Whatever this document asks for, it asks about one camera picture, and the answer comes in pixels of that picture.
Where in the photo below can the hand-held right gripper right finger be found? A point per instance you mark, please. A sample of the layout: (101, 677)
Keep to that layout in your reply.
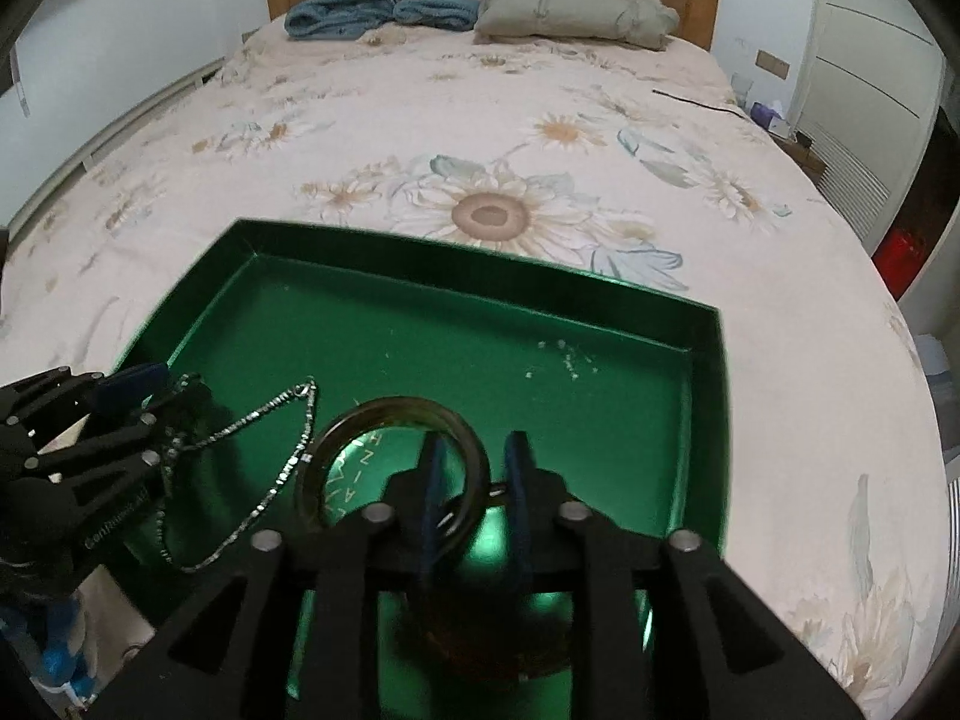
(517, 510)

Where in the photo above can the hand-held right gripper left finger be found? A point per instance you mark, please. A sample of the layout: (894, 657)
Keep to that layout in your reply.
(433, 510)

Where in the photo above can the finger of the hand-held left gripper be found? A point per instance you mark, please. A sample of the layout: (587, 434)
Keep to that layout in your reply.
(131, 384)
(112, 454)

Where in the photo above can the green tray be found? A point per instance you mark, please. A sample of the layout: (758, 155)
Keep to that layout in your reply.
(487, 345)

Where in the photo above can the small silver bits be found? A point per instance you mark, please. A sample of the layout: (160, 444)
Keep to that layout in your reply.
(570, 364)

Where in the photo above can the white slatted radiator cover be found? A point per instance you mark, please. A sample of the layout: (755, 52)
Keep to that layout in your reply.
(112, 127)

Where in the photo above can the blue folded blanket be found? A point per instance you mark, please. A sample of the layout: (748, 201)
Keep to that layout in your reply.
(337, 15)
(439, 13)

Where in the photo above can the red box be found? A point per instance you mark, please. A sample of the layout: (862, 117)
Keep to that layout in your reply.
(892, 262)

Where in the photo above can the wooden nightstand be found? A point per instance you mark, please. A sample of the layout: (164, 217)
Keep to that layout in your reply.
(802, 154)

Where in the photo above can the tissue box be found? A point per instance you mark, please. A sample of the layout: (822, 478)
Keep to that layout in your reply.
(769, 115)

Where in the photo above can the glass cup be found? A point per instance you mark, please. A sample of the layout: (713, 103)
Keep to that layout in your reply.
(741, 88)

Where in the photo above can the grey fur-trimmed jacket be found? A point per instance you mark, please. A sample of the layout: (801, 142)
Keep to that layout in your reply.
(570, 11)

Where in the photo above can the white wardrobe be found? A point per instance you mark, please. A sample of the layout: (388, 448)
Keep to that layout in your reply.
(862, 52)

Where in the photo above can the beige wall switch plate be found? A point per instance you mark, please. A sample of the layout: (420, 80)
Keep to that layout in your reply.
(772, 64)

